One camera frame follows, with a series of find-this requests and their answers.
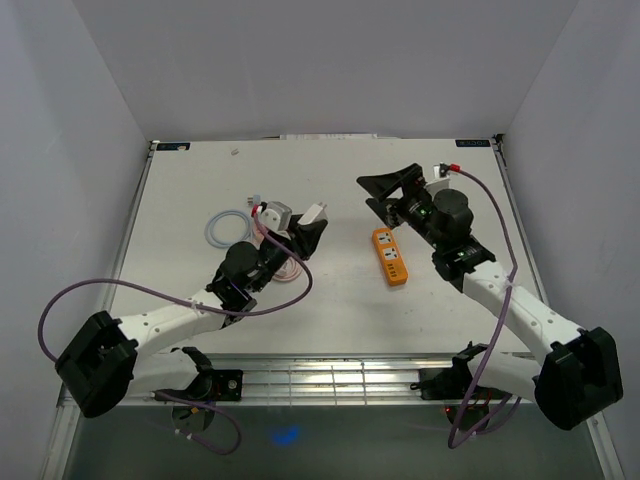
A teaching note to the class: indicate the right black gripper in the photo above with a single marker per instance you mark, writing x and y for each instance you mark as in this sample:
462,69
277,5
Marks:
382,186

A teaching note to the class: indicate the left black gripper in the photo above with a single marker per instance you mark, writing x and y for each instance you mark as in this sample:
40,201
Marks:
307,236

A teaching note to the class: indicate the white grey charger plug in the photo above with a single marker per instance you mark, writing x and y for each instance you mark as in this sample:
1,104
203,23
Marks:
316,212

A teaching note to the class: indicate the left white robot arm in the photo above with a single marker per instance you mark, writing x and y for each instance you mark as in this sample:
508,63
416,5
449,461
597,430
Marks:
111,358

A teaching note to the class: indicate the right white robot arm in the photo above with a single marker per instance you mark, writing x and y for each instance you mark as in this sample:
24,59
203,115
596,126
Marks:
569,372

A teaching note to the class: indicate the orange power strip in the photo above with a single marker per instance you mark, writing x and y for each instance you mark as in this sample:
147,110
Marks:
389,256

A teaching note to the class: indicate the right corner label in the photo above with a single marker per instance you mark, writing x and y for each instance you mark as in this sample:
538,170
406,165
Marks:
472,143

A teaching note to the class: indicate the corner label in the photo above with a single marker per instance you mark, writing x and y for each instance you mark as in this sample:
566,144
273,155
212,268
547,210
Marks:
472,143
173,146

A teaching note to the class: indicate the left corner label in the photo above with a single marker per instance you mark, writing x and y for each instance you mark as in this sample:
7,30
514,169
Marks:
173,146

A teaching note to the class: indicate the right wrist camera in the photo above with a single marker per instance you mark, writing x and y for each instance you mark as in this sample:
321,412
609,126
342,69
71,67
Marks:
443,171

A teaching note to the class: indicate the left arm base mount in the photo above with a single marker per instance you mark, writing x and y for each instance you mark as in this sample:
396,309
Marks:
220,385

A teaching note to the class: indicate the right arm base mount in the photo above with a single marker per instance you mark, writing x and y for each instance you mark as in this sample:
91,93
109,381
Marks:
452,383

